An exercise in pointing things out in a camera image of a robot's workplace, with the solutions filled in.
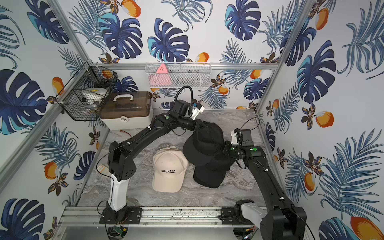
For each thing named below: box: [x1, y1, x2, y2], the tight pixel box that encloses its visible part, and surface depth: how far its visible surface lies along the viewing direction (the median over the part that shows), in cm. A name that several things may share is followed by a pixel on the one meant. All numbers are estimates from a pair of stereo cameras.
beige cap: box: [152, 146, 189, 193], surface depth 84 cm
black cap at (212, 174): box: [193, 156, 236, 189], surface depth 86 cm
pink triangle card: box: [149, 63, 172, 87], surface depth 92 cm
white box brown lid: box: [99, 90, 154, 131], surface depth 101 cm
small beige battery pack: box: [97, 164, 109, 174], surface depth 92 cm
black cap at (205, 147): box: [183, 122, 235, 166], surface depth 83 cm
